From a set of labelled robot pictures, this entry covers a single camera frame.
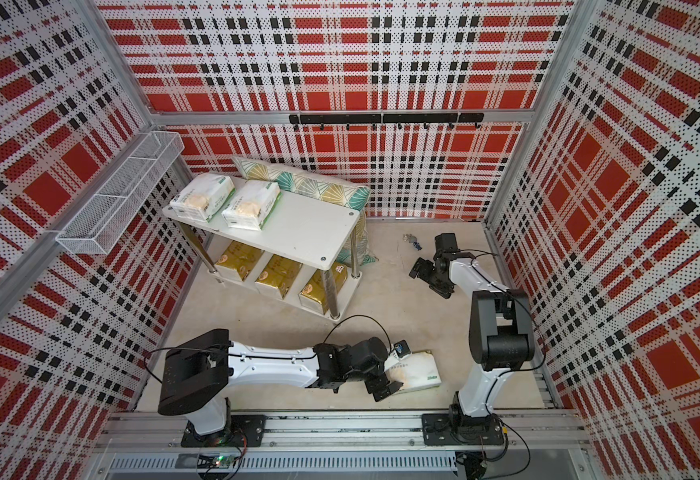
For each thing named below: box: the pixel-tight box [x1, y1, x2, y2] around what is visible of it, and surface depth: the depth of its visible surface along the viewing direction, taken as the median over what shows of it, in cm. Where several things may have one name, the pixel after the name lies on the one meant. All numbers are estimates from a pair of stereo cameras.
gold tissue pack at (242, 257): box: [216, 240, 265, 281], surface depth 95 cm
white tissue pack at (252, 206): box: [221, 180, 282, 231], surface depth 72 cm
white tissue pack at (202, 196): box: [170, 173, 236, 223], surface depth 75 cm
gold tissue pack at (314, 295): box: [298, 262, 348, 315], surface depth 86 cm
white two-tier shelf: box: [162, 191, 363, 322], surface depth 75 cm
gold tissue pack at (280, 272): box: [254, 254, 303, 299], surface depth 91 cm
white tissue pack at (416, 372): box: [386, 350, 442, 394], surface depth 79 cm
